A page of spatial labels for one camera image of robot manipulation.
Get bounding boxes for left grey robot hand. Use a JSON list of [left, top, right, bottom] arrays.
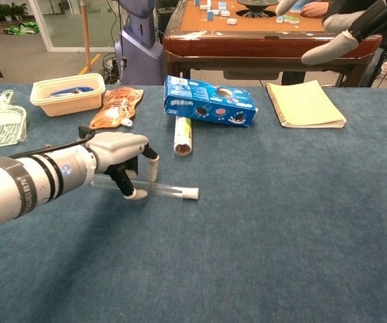
[[84, 131, 160, 201]]

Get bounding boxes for clear bagged green comb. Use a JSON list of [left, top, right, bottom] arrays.
[[0, 89, 28, 151]]

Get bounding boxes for blue carpet table cover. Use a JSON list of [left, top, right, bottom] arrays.
[[0, 83, 387, 323]]

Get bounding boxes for row of potted plants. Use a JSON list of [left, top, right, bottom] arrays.
[[0, 2, 28, 24]]

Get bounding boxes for brown mahjong table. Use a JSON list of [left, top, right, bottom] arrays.
[[162, 0, 383, 88]]

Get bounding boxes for black floor cables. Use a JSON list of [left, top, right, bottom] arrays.
[[98, 52, 120, 85]]

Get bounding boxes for blue cookie box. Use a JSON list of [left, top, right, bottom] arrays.
[[164, 75, 259, 129]]

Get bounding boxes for black mahjong table dial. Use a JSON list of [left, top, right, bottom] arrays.
[[236, 0, 279, 18]]

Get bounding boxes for wooden pole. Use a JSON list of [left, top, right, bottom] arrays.
[[80, 0, 92, 71]]

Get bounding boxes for blue item inside container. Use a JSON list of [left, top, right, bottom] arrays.
[[49, 86, 95, 98]]

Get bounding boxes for yellow spiral notebook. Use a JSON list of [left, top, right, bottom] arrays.
[[266, 79, 347, 129]]

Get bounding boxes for white conical stopper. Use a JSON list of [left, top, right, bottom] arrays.
[[182, 187, 200, 201]]

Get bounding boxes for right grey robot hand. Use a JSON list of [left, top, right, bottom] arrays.
[[275, 0, 387, 66]]

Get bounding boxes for blue mahjong mat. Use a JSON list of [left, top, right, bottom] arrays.
[[289, 0, 315, 13]]

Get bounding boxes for green bag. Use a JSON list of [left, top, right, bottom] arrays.
[[3, 21, 40, 36]]

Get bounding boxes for cling film roll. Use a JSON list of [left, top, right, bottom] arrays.
[[173, 116, 193, 157]]

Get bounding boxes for clear glass test tube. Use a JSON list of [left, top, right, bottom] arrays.
[[90, 178, 186, 199]]

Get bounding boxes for purple robot pedestal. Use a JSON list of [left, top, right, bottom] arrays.
[[114, 0, 164, 86]]

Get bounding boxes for beige plastic container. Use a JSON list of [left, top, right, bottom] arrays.
[[30, 73, 107, 118]]

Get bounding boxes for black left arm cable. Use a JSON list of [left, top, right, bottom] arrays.
[[9, 126, 96, 159]]

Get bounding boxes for orange spout pouch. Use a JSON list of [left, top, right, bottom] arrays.
[[88, 86, 145, 131]]

